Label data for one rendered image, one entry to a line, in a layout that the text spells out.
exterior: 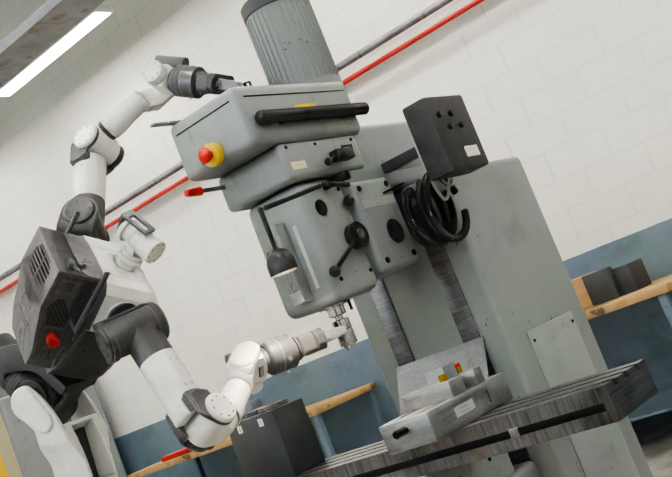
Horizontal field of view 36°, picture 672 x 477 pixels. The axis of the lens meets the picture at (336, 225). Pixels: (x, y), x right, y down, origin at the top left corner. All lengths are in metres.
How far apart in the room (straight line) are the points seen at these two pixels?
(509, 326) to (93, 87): 7.21
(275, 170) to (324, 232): 0.20
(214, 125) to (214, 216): 6.18
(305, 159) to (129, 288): 0.55
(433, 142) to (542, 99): 4.30
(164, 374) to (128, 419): 7.71
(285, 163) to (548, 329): 0.97
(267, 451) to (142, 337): 0.66
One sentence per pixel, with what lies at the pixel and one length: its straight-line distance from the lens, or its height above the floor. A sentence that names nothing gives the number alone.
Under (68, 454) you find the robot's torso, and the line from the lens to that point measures 2.74.
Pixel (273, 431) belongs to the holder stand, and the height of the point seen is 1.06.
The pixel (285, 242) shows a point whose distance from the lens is 2.63.
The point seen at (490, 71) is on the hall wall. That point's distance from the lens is 7.16.
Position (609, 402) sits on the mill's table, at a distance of 2.27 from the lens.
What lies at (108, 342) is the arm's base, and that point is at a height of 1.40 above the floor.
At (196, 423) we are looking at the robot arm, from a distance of 2.38.
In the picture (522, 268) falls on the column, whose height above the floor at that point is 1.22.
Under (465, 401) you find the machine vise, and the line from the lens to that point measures 2.51.
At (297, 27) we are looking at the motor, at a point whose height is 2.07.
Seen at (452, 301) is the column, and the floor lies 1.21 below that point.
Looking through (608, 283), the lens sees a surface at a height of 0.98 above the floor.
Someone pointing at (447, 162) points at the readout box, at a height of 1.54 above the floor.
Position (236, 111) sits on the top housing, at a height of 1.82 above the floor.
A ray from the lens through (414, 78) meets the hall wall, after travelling 7.46.
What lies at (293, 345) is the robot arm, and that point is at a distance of 2.61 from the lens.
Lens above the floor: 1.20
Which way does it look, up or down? 6 degrees up
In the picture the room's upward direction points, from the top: 22 degrees counter-clockwise
